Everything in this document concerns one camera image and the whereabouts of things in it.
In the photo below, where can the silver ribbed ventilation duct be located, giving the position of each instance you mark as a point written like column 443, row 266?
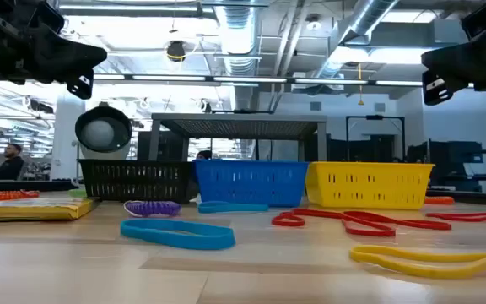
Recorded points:
column 239, row 38

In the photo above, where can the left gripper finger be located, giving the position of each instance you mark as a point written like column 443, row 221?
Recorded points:
column 80, row 86
column 70, row 55

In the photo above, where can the red rubber band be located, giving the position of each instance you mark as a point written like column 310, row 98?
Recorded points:
column 458, row 216
column 428, row 224

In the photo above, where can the grey wall vent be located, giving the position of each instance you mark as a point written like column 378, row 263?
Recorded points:
column 316, row 106
column 379, row 107

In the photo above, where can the blue rubber band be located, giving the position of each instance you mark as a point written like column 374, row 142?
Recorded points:
column 222, row 240
column 243, row 207

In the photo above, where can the yellow plastic basket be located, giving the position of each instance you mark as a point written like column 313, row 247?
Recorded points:
column 369, row 186

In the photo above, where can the yellow rubber band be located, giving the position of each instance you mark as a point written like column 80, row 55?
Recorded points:
column 437, row 273

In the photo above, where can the white ceiling dome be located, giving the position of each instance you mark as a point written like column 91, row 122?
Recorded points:
column 313, row 24

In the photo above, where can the white square column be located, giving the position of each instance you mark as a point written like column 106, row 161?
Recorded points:
column 63, row 139

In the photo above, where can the silver slanted ventilation duct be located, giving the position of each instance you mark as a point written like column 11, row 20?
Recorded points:
column 369, row 17

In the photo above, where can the black plastic basket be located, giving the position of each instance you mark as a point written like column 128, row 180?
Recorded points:
column 137, row 181

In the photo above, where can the dark workstation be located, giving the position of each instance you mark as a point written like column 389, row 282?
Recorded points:
column 458, row 160

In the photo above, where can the black ceiling camera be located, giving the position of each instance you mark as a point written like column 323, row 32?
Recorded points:
column 176, row 50

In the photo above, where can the grey perforated metal riser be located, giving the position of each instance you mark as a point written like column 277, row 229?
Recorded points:
column 239, row 118

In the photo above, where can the blue plastic basket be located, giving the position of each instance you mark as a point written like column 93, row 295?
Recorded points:
column 251, row 183

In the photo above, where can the black screen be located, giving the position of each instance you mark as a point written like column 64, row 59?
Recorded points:
column 169, row 145

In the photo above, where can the long ceiling light strip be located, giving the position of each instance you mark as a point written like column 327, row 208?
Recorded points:
column 247, row 79

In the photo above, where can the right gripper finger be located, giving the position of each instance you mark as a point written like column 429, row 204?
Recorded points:
column 471, row 59
column 435, row 90

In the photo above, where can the black metal frame stand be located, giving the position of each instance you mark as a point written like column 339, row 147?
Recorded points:
column 374, row 117

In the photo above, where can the yellow Crayola crayon box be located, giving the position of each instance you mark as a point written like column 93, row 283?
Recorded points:
column 28, row 211

